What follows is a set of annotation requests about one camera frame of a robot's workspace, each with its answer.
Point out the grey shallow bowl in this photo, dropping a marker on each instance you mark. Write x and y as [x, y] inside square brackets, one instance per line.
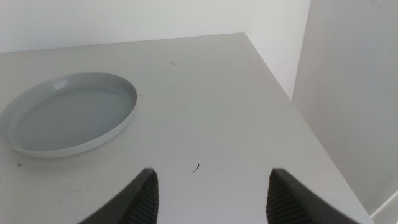
[71, 119]

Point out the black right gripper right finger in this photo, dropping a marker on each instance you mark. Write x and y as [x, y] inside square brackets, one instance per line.
[289, 202]

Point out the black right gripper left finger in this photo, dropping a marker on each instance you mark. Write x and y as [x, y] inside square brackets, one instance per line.
[140, 202]

